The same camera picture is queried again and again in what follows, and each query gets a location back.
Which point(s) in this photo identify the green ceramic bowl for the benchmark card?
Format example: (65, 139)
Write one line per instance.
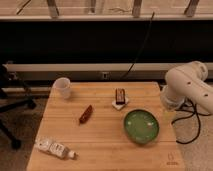
(141, 126)

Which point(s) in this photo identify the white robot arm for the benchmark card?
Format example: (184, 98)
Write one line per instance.
(187, 81)

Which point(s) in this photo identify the brown chocolate bar block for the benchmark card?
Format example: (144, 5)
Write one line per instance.
(120, 96)

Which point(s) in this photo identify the red-brown sausage toy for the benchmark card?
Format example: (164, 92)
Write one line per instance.
(86, 115)

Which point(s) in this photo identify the translucent plastic cup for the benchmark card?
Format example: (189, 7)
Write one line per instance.
(62, 85)

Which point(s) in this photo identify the white plastic bottle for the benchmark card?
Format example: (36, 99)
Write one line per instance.
(54, 148)

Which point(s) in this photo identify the wall power outlet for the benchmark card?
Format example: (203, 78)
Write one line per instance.
(105, 75)

